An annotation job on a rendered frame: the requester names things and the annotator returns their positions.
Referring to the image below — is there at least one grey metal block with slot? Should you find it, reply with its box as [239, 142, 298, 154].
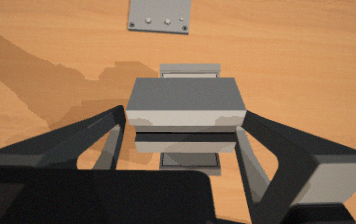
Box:
[126, 77, 247, 153]

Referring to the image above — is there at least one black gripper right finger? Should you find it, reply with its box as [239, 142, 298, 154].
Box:
[234, 110, 356, 224]

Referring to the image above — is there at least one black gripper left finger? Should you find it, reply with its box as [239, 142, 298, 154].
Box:
[0, 105, 126, 170]

